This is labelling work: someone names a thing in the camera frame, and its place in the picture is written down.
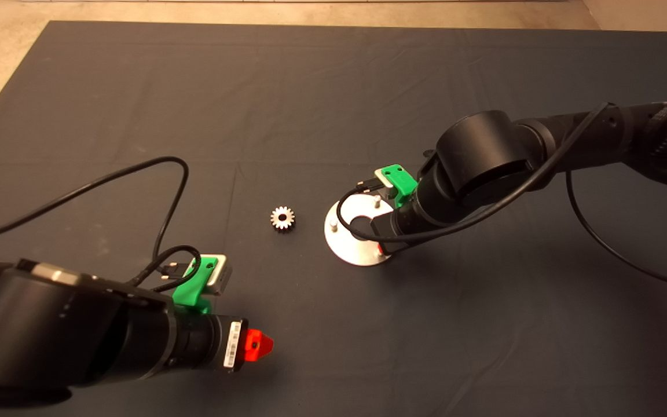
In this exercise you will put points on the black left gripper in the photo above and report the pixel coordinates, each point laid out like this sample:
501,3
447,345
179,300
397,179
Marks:
203,343

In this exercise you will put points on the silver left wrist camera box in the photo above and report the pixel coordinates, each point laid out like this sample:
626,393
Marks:
220,275

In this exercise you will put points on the dark grey table cloth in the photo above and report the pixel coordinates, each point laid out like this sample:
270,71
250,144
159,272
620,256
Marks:
333,87

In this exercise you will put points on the green left camera mount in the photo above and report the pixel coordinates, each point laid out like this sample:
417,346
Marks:
189,291

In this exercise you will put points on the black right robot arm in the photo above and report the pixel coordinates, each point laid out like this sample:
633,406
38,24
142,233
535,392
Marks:
484,156

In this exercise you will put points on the round metal carrier plate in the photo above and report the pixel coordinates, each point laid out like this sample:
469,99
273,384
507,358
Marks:
345,249

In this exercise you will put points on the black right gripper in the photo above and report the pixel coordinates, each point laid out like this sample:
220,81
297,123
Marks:
406,226

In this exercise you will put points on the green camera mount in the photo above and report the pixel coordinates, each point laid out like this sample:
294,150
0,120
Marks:
189,291
403,182

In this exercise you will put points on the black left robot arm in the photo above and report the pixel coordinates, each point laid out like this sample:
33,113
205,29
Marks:
50,330

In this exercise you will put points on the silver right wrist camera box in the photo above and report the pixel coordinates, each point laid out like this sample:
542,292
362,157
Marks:
383,176

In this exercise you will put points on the green right camera mount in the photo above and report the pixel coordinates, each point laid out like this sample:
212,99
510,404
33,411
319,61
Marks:
403,182

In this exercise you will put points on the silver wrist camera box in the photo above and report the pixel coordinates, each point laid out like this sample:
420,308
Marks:
383,176
220,275

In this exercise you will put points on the small steel planetary gear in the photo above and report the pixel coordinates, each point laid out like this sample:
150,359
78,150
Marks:
282,219

